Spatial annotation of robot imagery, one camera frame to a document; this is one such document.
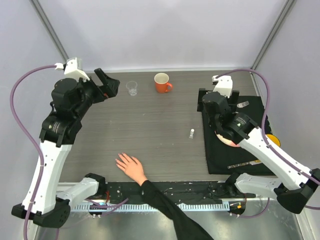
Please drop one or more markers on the yellow plastic cup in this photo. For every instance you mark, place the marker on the yellow plastic cup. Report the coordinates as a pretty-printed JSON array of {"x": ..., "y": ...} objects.
[{"x": 274, "y": 139}]

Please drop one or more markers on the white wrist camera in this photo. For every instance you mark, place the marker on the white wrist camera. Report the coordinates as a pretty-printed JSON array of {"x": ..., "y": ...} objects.
[
  {"x": 73, "y": 69},
  {"x": 223, "y": 85}
]

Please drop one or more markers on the slotted cable duct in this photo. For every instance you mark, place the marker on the slotted cable duct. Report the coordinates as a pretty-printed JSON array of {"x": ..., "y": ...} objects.
[{"x": 88, "y": 207}]

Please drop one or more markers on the silver metal fork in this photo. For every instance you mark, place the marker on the silver metal fork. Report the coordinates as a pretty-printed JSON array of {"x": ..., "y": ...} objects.
[{"x": 242, "y": 104}]

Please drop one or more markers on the person's bare hand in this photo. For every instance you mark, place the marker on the person's bare hand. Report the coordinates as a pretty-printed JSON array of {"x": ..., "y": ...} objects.
[{"x": 132, "y": 167}]

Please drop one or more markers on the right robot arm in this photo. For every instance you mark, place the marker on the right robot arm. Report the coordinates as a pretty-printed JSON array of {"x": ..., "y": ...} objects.
[{"x": 294, "y": 183}]

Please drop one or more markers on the black cloth mat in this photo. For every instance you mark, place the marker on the black cloth mat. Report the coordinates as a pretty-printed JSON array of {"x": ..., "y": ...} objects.
[{"x": 220, "y": 156}]

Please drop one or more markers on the black sleeved forearm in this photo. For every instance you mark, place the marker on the black sleeved forearm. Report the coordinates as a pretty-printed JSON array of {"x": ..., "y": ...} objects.
[{"x": 185, "y": 228}]

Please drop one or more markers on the orange ceramic mug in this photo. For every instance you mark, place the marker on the orange ceramic mug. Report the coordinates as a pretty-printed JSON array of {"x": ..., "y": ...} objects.
[{"x": 162, "y": 83}]

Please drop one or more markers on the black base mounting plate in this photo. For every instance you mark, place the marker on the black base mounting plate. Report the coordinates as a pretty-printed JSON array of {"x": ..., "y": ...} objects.
[{"x": 179, "y": 191}]

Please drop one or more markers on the pink plate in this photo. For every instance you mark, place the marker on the pink plate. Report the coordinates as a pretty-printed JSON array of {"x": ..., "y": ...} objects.
[{"x": 227, "y": 142}]

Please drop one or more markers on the clear plastic cup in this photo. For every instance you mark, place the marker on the clear plastic cup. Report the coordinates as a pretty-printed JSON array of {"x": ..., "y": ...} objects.
[{"x": 132, "y": 88}]

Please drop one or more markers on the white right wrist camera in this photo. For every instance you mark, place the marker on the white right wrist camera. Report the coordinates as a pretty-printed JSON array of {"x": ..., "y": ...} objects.
[{"x": 223, "y": 85}]

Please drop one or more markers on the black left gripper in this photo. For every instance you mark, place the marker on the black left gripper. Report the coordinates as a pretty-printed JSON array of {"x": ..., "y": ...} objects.
[{"x": 110, "y": 88}]

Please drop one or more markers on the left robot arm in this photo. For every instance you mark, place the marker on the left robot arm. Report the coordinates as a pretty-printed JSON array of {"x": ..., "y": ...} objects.
[{"x": 71, "y": 99}]

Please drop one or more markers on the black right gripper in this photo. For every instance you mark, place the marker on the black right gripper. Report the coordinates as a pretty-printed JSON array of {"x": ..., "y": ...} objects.
[{"x": 232, "y": 101}]

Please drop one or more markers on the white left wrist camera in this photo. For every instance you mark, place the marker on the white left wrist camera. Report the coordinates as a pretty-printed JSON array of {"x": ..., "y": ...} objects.
[{"x": 73, "y": 69}]

